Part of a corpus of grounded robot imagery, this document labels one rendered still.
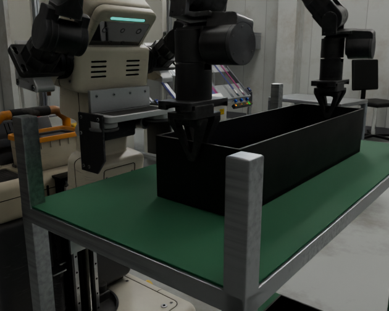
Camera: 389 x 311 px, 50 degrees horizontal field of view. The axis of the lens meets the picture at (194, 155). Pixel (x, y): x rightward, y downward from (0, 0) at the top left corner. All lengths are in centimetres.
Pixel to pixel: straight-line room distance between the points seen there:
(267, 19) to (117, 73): 613
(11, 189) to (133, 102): 46
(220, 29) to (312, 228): 31
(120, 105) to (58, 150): 38
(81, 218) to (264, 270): 30
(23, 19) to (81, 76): 248
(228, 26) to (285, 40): 618
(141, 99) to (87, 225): 67
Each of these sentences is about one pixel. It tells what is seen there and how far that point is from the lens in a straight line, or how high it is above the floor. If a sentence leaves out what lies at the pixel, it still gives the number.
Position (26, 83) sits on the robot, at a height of 112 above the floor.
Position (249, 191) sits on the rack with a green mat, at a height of 107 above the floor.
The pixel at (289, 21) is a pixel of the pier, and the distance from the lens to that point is 675.
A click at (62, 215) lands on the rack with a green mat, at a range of 70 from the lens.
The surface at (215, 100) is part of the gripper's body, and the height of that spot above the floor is 113.
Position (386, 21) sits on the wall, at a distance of 657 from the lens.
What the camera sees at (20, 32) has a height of 134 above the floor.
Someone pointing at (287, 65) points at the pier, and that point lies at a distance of 674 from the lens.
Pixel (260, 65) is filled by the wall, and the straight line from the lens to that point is 729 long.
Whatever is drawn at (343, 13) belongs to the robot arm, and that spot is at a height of 129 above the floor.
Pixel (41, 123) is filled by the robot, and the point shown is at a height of 93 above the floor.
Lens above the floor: 120
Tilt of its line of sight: 14 degrees down
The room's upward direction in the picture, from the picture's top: straight up
